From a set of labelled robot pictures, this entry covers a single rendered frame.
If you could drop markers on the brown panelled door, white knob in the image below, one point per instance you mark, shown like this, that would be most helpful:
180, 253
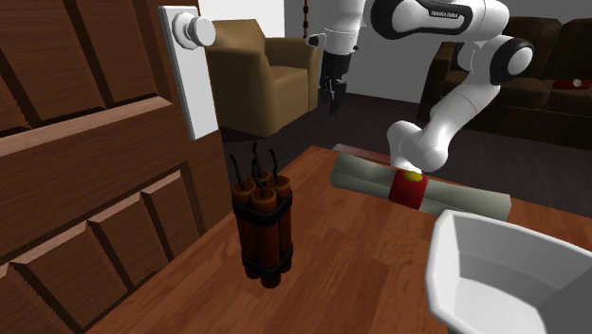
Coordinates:
92, 152

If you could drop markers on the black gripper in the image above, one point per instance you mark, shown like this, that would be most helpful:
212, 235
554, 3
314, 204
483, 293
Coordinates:
336, 64

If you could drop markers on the red cylinder with white spot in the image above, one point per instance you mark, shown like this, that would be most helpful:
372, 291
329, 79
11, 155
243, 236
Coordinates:
566, 84

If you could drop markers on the brown wooden table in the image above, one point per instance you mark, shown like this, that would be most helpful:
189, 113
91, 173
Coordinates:
351, 263

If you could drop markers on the white angular bowl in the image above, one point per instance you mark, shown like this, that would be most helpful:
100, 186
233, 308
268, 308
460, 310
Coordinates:
485, 277

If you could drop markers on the grey scroll with red band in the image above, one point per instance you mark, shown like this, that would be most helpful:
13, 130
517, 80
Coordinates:
365, 179

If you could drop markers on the brown dynamite stick bundle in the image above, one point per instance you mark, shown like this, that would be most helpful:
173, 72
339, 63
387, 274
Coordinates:
266, 231

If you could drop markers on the tan armchair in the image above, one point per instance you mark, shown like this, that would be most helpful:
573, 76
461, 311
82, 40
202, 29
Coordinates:
259, 83

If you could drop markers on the dark brown sofa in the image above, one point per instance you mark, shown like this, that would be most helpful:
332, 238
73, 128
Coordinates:
545, 106

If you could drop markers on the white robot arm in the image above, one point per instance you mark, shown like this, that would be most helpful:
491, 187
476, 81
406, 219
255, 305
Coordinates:
462, 106

